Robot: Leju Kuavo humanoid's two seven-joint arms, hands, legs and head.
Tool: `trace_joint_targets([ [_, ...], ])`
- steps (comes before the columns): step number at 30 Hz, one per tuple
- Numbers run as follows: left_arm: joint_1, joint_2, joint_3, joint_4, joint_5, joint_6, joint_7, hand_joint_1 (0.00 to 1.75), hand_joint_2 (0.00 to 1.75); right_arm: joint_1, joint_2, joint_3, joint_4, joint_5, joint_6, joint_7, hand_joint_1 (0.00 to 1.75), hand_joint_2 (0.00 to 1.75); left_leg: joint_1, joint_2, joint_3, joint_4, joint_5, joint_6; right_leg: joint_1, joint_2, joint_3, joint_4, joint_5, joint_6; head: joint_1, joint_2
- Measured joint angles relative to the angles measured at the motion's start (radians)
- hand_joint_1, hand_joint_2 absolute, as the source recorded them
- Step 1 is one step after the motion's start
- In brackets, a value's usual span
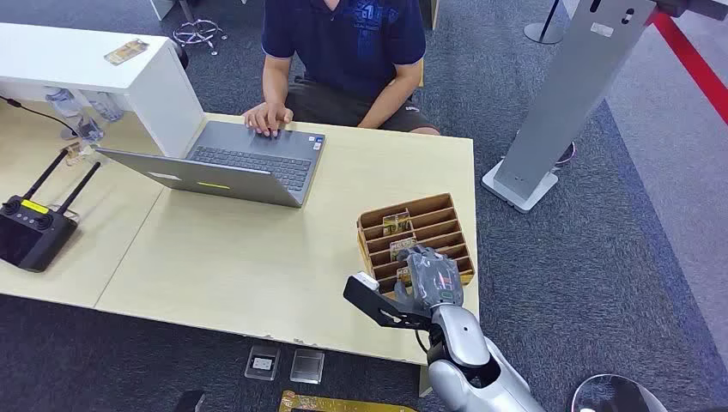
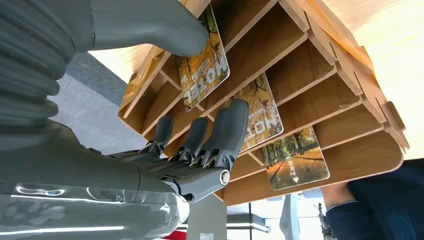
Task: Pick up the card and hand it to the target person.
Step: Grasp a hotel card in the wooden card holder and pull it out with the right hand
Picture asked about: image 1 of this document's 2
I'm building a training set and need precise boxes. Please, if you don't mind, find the round metal stool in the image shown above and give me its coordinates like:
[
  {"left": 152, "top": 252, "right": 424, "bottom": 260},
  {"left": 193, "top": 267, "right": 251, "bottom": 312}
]
[{"left": 570, "top": 373, "right": 670, "bottom": 412}]

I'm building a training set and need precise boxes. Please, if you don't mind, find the wooden slotted card holder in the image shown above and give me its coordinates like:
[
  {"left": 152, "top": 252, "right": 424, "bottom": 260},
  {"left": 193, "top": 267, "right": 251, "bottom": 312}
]
[{"left": 356, "top": 193, "right": 476, "bottom": 298}]

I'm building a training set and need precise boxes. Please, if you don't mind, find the silver kiosk stand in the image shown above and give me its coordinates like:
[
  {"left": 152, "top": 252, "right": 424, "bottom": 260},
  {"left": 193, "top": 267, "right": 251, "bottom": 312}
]
[{"left": 482, "top": 0, "right": 728, "bottom": 215}]

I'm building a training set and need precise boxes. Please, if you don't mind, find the yellow patterned board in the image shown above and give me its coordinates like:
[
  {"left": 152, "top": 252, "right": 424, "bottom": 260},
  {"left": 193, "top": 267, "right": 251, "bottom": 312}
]
[{"left": 278, "top": 390, "right": 419, "bottom": 412}]

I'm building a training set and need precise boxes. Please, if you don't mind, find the grey open laptop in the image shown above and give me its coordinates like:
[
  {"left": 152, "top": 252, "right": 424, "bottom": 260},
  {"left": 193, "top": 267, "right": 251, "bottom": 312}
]
[{"left": 95, "top": 120, "right": 327, "bottom": 209}]

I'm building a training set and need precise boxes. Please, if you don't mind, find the stanchion post with round base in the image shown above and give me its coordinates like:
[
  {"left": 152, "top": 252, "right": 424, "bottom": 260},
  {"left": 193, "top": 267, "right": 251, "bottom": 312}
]
[{"left": 523, "top": 0, "right": 565, "bottom": 45}]

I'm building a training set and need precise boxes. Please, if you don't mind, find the person's right hand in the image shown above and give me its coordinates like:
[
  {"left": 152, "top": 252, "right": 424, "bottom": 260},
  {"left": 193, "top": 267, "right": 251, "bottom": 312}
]
[{"left": 242, "top": 102, "right": 295, "bottom": 139}]

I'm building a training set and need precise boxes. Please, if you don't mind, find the white desk shelf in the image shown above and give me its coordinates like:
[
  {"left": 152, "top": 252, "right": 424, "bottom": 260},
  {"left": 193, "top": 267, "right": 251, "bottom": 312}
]
[{"left": 0, "top": 22, "right": 206, "bottom": 159}]

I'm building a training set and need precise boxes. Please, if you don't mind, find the floor socket box with lid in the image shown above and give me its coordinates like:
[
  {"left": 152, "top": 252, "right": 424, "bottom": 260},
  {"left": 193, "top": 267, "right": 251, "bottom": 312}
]
[{"left": 289, "top": 348, "right": 326, "bottom": 385}]

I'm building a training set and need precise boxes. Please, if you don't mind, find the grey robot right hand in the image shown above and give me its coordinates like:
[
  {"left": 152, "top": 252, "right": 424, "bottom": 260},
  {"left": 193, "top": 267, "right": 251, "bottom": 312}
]
[{"left": 393, "top": 245, "right": 465, "bottom": 314}]

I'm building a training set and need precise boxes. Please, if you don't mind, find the small clear card stand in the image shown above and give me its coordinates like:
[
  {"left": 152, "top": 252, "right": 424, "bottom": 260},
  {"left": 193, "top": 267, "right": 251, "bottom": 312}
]
[{"left": 62, "top": 142, "right": 94, "bottom": 167}]

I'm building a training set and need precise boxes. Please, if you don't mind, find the person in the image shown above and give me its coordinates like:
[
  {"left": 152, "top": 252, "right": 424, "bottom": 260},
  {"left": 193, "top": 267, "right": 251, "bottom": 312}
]
[{"left": 241, "top": 0, "right": 442, "bottom": 139}]

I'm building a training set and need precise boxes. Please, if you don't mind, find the black object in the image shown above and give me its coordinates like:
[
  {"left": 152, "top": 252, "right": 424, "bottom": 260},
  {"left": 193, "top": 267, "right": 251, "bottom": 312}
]
[{"left": 173, "top": 390, "right": 207, "bottom": 412}]

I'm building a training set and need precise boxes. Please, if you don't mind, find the black remote controller with antennas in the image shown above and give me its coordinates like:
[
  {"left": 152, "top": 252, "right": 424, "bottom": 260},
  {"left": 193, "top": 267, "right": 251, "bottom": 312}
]
[{"left": 0, "top": 148, "right": 102, "bottom": 273}]

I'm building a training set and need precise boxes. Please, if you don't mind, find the black power cable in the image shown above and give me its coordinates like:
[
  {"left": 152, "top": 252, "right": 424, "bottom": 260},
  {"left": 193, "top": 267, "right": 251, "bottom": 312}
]
[{"left": 0, "top": 95, "right": 78, "bottom": 137}]

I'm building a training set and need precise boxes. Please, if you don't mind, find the clear plastic water bottle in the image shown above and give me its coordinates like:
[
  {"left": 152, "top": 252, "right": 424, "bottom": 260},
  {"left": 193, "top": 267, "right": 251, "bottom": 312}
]
[
  {"left": 85, "top": 90, "right": 125, "bottom": 124},
  {"left": 45, "top": 88, "right": 106, "bottom": 143}
]

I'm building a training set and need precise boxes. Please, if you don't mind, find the red barrier belt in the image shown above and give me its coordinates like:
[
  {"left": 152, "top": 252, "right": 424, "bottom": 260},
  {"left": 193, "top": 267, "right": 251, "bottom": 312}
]
[{"left": 648, "top": 11, "right": 728, "bottom": 126}]

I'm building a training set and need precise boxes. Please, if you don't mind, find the floor socket box with outlet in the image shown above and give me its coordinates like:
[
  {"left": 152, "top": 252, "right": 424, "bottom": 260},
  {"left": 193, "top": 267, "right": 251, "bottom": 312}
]
[{"left": 244, "top": 344, "right": 282, "bottom": 382}]

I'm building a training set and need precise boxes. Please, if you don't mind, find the black camera mounting bracket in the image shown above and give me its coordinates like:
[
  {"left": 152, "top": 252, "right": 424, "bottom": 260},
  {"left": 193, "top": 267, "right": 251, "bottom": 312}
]
[{"left": 343, "top": 275, "right": 434, "bottom": 332}]

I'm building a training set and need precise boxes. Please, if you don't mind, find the chrome chair base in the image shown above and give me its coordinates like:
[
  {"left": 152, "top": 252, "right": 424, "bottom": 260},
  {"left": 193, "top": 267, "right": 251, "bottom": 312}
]
[{"left": 172, "top": 18, "right": 228, "bottom": 57}]

